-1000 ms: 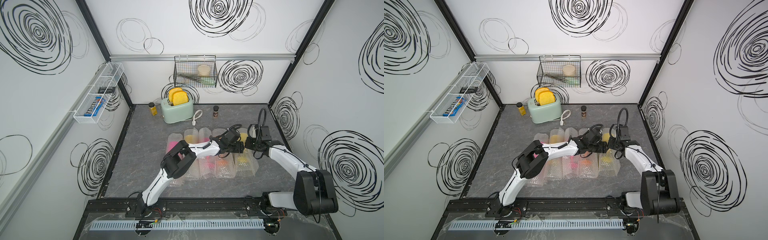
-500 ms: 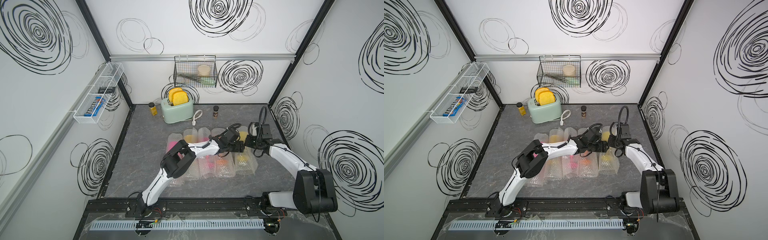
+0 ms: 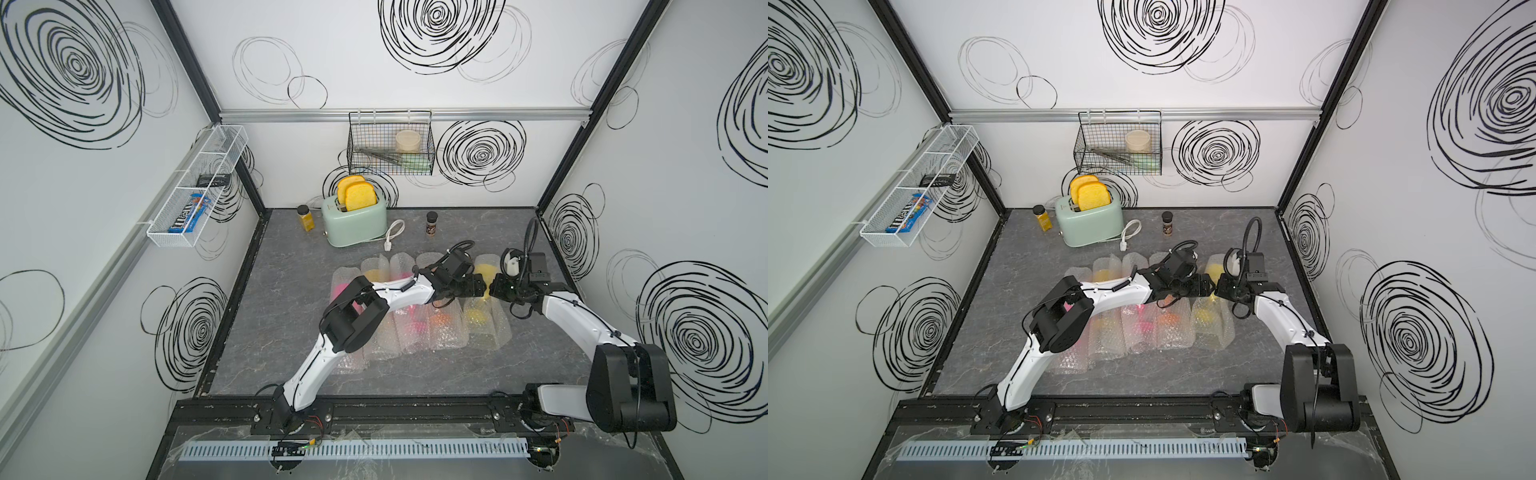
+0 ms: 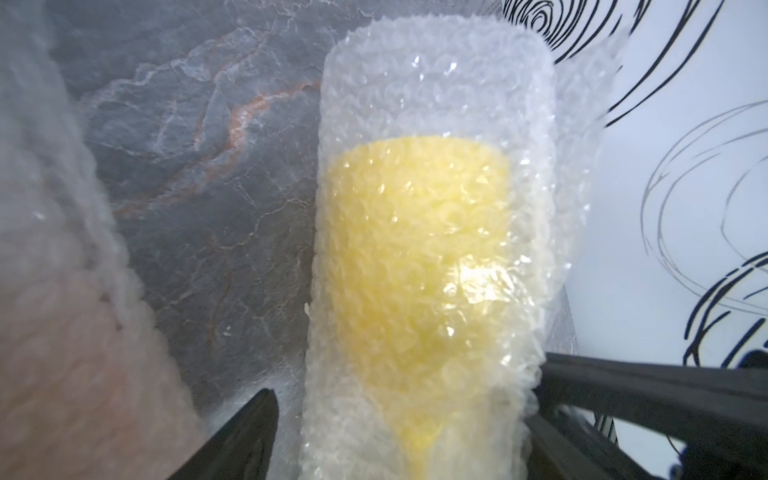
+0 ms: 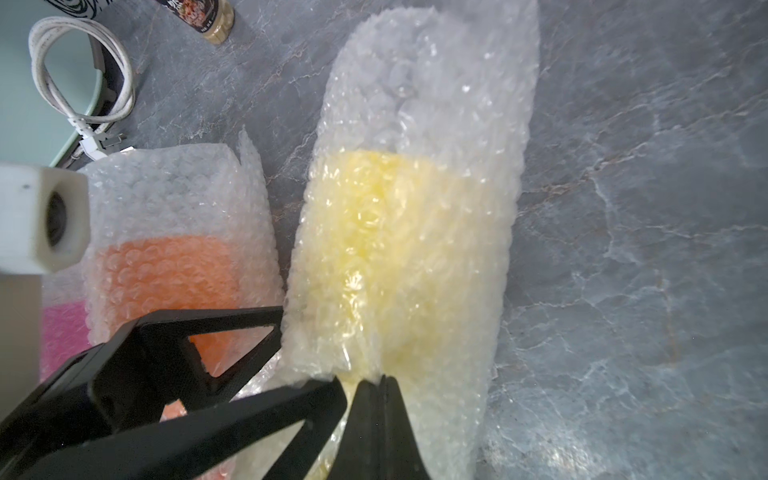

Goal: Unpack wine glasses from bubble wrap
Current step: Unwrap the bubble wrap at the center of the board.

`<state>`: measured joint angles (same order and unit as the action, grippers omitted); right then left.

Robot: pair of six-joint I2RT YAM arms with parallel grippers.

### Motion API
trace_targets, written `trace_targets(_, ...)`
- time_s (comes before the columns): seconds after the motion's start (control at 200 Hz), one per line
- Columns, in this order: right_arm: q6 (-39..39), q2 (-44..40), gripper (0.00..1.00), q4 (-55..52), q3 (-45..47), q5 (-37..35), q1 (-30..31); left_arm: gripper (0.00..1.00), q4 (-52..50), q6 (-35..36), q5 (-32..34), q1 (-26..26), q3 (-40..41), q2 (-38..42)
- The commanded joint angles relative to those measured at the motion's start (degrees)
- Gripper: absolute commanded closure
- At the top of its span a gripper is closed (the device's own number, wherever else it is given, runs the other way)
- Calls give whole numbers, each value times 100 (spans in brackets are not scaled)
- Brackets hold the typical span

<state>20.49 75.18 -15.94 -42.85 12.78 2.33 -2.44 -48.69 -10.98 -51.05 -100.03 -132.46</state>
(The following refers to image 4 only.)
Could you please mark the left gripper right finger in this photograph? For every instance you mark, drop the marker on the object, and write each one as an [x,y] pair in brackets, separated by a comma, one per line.
[568,447]

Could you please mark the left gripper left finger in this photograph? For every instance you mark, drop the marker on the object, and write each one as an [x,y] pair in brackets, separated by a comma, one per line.
[241,448]

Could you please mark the bubble wrap of yellow glass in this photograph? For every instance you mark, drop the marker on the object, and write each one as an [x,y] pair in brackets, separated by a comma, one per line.
[482,79]

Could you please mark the bubble wrap of orange glass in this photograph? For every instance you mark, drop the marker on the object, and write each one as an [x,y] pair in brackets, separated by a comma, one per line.
[88,387]

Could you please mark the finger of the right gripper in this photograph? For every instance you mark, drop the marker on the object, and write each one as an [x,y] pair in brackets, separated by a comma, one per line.
[720,414]

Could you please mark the yellow wine glass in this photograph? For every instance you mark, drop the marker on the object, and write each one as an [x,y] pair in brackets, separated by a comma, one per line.
[416,264]

